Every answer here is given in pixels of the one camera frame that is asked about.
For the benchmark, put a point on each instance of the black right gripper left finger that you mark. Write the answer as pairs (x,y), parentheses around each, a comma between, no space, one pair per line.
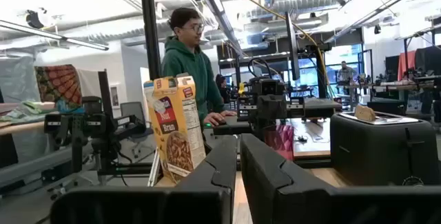
(206,196)

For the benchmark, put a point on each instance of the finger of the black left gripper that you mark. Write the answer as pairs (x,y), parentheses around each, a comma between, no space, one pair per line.
(279,107)
(264,107)

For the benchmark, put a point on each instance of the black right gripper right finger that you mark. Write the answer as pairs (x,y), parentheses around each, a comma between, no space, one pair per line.
(275,182)

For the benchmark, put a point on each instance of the pink faceted plastic cup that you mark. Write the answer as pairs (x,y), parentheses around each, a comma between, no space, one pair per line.
(279,143)

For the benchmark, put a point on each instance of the yellow raisin bran cereal box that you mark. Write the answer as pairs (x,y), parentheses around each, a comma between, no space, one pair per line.
(175,127)

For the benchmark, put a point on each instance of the brown toast slice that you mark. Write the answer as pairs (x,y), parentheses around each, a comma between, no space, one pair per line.
(365,113)

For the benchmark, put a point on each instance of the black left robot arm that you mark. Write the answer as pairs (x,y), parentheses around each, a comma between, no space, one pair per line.
(272,129)

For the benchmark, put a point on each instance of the black auxiliary robot arm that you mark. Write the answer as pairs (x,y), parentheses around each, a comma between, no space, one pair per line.
(100,124)

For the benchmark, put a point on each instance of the yellow tag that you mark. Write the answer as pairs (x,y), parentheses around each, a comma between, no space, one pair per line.
(242,89)

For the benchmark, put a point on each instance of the person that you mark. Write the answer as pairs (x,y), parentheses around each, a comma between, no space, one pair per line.
(191,69)
(223,89)
(346,74)

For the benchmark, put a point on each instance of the person's hand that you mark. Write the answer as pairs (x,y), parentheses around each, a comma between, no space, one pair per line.
(217,118)

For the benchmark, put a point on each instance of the black desk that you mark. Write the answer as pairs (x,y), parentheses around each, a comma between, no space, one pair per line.
(320,108)

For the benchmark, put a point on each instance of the black monitor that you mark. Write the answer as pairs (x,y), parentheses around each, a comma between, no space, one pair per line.
(293,51)

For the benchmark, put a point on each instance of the black two-slot toaster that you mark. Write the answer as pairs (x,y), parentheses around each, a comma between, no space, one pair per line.
(379,151)

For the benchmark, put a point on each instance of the grey office chair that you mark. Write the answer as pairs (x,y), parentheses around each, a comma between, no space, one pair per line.
(132,112)

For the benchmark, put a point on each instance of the orange hanging cloth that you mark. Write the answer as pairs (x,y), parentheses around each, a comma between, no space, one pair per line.
(406,63)

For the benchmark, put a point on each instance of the white tube light fixture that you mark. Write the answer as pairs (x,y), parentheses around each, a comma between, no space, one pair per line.
(86,43)

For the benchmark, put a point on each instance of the orange green patterned cloth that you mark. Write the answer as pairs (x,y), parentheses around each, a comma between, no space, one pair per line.
(58,86)

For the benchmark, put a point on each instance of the green folded cloth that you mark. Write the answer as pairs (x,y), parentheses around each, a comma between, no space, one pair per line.
(31,108)

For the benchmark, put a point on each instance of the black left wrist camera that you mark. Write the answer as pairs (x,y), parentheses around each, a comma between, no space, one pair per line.
(265,87)

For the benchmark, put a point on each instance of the silver air duct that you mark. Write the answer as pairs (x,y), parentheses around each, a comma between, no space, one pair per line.
(303,3)

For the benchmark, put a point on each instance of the black vertical frame post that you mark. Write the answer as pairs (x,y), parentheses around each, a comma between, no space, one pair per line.
(150,27)

